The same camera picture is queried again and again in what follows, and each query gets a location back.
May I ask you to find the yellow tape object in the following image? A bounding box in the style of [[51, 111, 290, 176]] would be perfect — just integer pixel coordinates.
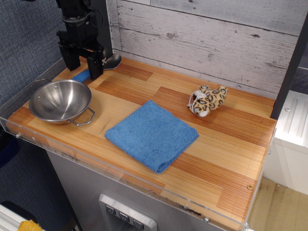
[[18, 220, 43, 231]]

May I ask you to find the dark left vertical post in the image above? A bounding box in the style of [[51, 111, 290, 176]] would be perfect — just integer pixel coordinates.
[[94, 0, 113, 59]]

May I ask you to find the blue handled metal spoon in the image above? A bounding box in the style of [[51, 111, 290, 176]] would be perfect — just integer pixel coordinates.
[[71, 54, 122, 83]]

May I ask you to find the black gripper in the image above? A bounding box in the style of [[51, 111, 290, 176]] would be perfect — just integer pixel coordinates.
[[56, 20, 105, 80]]

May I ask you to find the stainless steel bowl with handles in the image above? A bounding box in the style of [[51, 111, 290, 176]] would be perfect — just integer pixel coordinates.
[[29, 79, 96, 126]]

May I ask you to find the leopard print plush toy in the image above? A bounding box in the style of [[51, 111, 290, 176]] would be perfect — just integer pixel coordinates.
[[187, 85, 228, 117]]

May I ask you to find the dark vertical post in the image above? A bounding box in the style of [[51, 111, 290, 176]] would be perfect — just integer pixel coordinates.
[[270, 15, 308, 120], [94, 0, 113, 59]]

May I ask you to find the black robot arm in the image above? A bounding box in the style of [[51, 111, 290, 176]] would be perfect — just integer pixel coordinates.
[[57, 0, 106, 80]]

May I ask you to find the silver cabinet with dispenser panel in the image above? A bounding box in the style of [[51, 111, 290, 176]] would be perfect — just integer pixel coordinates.
[[48, 152, 243, 231]]

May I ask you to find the white side unit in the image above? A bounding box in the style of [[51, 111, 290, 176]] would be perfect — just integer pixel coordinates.
[[263, 91, 308, 194]]

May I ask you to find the folded blue cloth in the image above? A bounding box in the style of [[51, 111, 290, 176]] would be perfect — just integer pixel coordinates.
[[105, 101, 199, 174]]

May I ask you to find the dark right vertical post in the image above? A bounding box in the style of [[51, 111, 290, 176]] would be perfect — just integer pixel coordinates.
[[270, 15, 308, 120]]

